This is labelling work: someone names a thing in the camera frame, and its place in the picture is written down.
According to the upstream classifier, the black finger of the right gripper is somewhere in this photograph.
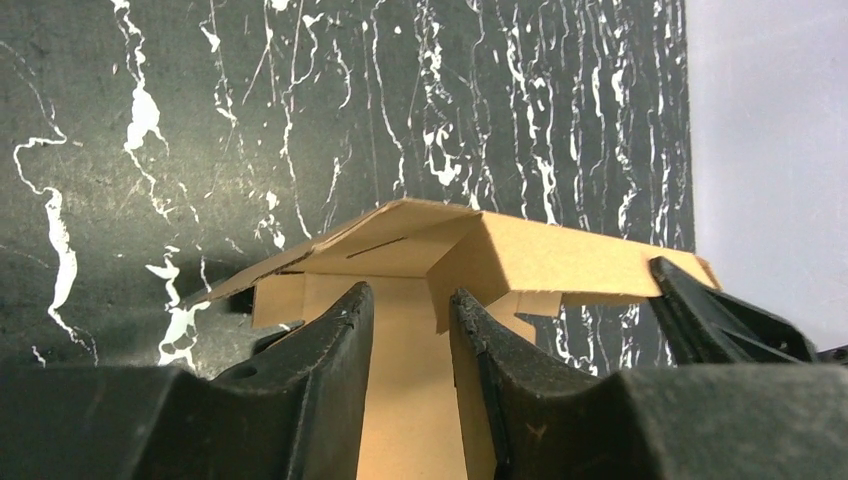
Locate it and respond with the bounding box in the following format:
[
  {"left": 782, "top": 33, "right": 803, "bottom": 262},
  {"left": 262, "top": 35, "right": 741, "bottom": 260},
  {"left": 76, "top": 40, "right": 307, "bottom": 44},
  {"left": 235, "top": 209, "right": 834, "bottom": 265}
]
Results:
[{"left": 648, "top": 257, "right": 819, "bottom": 365}]

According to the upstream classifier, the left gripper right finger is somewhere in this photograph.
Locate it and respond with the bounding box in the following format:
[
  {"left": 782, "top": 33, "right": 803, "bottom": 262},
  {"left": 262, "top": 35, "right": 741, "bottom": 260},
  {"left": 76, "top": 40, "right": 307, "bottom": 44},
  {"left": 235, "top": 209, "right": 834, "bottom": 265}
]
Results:
[{"left": 449, "top": 290, "right": 847, "bottom": 479}]

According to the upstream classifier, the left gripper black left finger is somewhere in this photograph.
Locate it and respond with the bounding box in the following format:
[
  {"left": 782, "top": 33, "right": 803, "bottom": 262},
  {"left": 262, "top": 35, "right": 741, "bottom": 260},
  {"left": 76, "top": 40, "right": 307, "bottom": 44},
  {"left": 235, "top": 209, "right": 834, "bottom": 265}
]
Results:
[{"left": 1, "top": 282, "right": 374, "bottom": 479}]

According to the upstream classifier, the brown cardboard box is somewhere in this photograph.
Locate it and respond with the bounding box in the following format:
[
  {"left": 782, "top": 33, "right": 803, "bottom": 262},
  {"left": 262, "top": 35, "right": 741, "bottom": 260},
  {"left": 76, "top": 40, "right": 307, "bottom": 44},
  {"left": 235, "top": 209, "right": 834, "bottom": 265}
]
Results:
[{"left": 205, "top": 198, "right": 719, "bottom": 479}]

